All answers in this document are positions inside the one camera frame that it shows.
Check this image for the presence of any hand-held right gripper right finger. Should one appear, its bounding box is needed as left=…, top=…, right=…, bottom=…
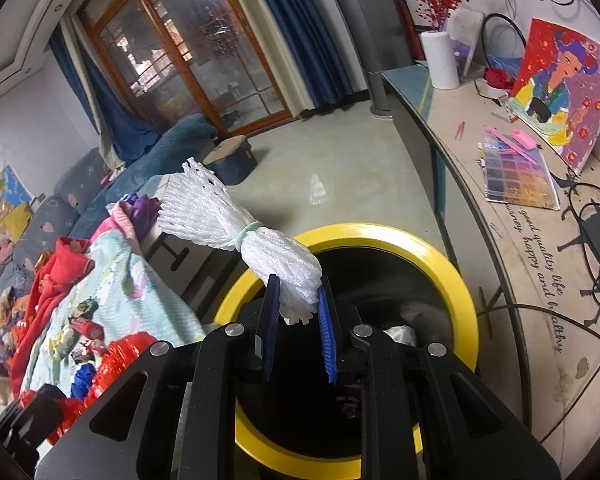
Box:
left=317, top=287, right=561, bottom=480

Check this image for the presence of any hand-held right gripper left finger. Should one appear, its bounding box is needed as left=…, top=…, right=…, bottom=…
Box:
left=35, top=275, right=282, bottom=480

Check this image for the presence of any yellow rim trash bin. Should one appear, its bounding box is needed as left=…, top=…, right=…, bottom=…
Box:
left=214, top=222, right=480, bottom=480

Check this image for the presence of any red plastic bag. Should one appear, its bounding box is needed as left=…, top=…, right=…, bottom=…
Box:
left=20, top=332, right=157, bottom=446

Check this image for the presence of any white foam net bundle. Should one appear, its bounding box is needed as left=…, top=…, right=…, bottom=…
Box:
left=156, top=157, right=326, bottom=326

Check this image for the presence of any blue plastic bag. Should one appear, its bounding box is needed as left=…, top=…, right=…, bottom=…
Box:
left=71, top=362, right=99, bottom=401

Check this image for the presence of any colourful clothes pile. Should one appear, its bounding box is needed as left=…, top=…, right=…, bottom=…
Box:
left=0, top=287, right=33, bottom=361

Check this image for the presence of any red snack wrapper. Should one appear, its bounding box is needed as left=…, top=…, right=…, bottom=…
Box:
left=70, top=321, right=106, bottom=343

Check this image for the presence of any white black coffee table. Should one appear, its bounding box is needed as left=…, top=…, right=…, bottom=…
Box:
left=140, top=185, right=246, bottom=311

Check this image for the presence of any red blanket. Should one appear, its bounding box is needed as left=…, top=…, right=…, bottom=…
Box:
left=7, top=237, right=97, bottom=396

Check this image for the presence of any pink red clothes pile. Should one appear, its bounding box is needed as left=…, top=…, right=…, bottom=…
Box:
left=0, top=237, right=20, bottom=275

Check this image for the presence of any purple cloth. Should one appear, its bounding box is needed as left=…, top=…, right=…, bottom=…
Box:
left=130, top=195, right=161, bottom=241

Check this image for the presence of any grey round stool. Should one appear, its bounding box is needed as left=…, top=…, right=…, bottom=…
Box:
left=202, top=136, right=256, bottom=185

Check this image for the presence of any pink cloth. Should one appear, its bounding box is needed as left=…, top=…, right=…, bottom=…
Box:
left=105, top=202, right=142, bottom=256

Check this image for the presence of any glass top television cabinet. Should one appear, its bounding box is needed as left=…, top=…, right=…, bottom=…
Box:
left=380, top=62, right=600, bottom=461

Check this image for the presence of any yellow pillow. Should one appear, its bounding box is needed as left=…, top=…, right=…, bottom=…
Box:
left=0, top=201, right=34, bottom=241

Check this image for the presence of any blue heart print sofa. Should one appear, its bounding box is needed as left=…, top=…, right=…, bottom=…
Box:
left=0, top=112, right=221, bottom=376

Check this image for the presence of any yellow country map poster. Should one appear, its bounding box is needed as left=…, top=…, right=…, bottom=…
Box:
left=0, top=165, right=34, bottom=246

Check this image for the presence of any clear bead organiser box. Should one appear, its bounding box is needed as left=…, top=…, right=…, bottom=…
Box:
left=479, top=147, right=561, bottom=211

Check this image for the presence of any blue beige curtain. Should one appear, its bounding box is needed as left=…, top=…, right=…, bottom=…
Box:
left=47, top=12, right=163, bottom=171
left=242, top=0, right=368, bottom=113

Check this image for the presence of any pink bead tool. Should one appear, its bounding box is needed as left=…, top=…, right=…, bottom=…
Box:
left=484, top=125, right=540, bottom=163

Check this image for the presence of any grey tower air conditioner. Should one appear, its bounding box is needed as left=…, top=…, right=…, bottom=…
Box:
left=325, top=0, right=396, bottom=119

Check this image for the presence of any white ribbed vase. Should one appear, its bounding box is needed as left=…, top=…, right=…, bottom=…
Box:
left=420, top=30, right=462, bottom=90

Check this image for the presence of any wooden sliding glass door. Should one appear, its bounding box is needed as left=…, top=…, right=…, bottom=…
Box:
left=77, top=0, right=301, bottom=138

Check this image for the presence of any white purple picture board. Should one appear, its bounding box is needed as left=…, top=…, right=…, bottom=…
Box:
left=442, top=10, right=486, bottom=83

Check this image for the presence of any colourful bead painting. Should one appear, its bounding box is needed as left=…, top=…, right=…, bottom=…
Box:
left=509, top=17, right=600, bottom=174

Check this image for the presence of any black handle basket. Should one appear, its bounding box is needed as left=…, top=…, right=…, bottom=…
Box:
left=480, top=12, right=526, bottom=99

